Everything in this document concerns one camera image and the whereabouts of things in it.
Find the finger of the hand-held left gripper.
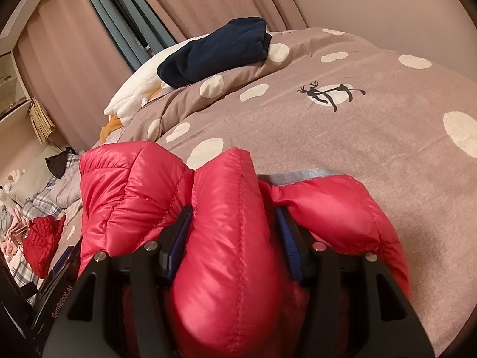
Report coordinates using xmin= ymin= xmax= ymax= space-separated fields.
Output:
xmin=52 ymin=246 xmax=82 ymax=277

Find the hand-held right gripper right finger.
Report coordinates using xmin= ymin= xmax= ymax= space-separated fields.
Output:
xmin=275 ymin=207 xmax=435 ymax=358

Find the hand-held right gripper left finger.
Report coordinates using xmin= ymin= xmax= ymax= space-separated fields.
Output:
xmin=43 ymin=205 xmax=194 ymax=358

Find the red puffer jacket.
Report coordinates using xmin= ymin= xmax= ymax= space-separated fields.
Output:
xmin=78 ymin=140 xmax=412 ymax=358

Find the pile of light clothes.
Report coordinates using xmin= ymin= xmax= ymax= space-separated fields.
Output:
xmin=0 ymin=169 xmax=30 ymax=265

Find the red knit sweater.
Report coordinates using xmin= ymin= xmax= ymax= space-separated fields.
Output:
xmin=22 ymin=214 xmax=67 ymax=278

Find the cream pillow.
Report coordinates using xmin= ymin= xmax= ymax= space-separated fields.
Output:
xmin=11 ymin=145 xmax=60 ymax=202

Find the dark cloth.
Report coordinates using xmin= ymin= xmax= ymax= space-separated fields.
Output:
xmin=45 ymin=149 xmax=77 ymax=178

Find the polka dot bedcover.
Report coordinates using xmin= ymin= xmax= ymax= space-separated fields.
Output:
xmin=89 ymin=26 xmax=477 ymax=358

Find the orange plush toy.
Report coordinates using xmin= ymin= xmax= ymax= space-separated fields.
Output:
xmin=100 ymin=84 xmax=166 ymax=142

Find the white plush blanket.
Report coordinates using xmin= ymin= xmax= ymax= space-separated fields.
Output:
xmin=103 ymin=39 xmax=187 ymax=120

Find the navy fleece garment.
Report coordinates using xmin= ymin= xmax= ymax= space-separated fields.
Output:
xmin=157 ymin=17 xmax=272 ymax=86

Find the white shelf unit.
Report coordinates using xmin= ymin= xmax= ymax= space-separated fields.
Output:
xmin=0 ymin=0 xmax=64 ymax=150

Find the blue-grey curtain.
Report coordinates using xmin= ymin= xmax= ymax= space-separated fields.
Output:
xmin=76 ymin=0 xmax=177 ymax=71

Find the pink curtain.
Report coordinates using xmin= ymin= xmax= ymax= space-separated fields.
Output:
xmin=17 ymin=0 xmax=310 ymax=150

